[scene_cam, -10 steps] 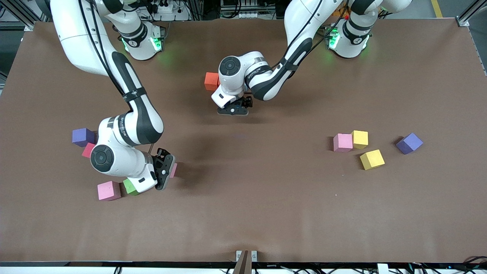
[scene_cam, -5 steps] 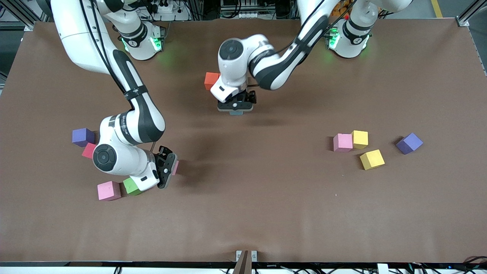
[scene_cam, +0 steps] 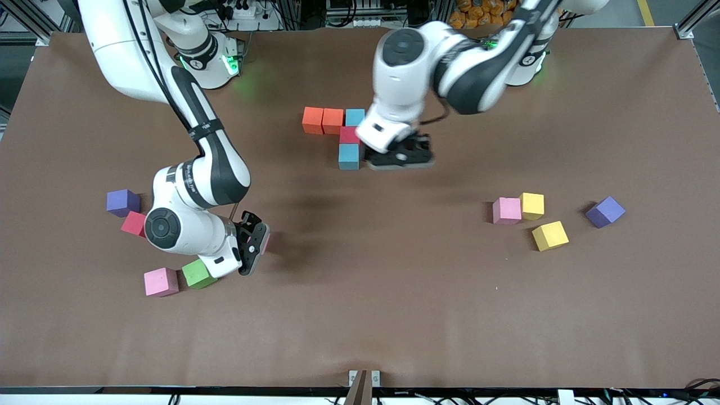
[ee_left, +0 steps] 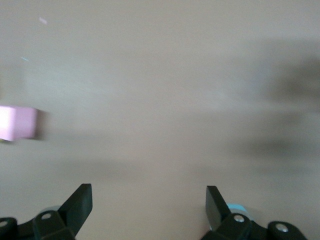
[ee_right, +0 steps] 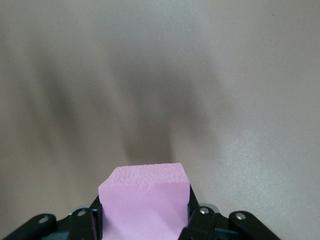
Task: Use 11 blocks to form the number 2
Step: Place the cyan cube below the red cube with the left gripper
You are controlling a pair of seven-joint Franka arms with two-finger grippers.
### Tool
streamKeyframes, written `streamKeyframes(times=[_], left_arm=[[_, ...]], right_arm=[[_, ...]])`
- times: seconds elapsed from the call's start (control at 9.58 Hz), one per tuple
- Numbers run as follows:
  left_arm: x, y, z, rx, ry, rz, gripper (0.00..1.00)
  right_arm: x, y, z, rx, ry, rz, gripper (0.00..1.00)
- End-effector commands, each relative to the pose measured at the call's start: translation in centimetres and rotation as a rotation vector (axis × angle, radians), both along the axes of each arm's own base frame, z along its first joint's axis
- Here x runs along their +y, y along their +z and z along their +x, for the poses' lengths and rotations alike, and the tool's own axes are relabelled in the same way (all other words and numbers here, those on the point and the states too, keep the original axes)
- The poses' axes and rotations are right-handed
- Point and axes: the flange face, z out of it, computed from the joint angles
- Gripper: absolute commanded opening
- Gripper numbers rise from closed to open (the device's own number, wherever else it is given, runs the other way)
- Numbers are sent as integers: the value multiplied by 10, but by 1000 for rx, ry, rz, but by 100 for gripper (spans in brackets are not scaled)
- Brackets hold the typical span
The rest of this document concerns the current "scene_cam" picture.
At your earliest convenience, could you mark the orange foam cube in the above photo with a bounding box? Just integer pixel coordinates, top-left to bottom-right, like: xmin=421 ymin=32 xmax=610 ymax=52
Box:
xmin=322 ymin=108 xmax=345 ymax=136
xmin=302 ymin=106 xmax=325 ymax=136

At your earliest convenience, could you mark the green foam cube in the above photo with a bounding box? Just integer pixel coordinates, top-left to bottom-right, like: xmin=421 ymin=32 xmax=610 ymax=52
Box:
xmin=181 ymin=258 xmax=218 ymax=290

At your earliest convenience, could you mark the purple foam cube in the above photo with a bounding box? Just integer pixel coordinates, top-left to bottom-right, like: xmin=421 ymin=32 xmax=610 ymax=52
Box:
xmin=585 ymin=196 xmax=626 ymax=229
xmin=106 ymin=189 xmax=141 ymax=218

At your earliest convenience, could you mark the pile of orange objects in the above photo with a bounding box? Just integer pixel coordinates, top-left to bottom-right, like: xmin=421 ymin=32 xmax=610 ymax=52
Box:
xmin=450 ymin=0 xmax=521 ymax=29

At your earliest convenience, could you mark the yellow foam cube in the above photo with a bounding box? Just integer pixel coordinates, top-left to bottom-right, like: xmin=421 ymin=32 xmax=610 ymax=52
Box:
xmin=532 ymin=220 xmax=570 ymax=252
xmin=519 ymin=192 xmax=545 ymax=221

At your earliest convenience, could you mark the aluminium frame profile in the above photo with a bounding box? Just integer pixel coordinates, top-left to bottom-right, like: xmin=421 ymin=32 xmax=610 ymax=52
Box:
xmin=0 ymin=0 xmax=79 ymax=47
xmin=675 ymin=0 xmax=720 ymax=40

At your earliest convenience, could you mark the black cable bundle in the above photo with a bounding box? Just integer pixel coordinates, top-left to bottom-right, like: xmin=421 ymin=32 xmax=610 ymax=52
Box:
xmin=683 ymin=378 xmax=720 ymax=401

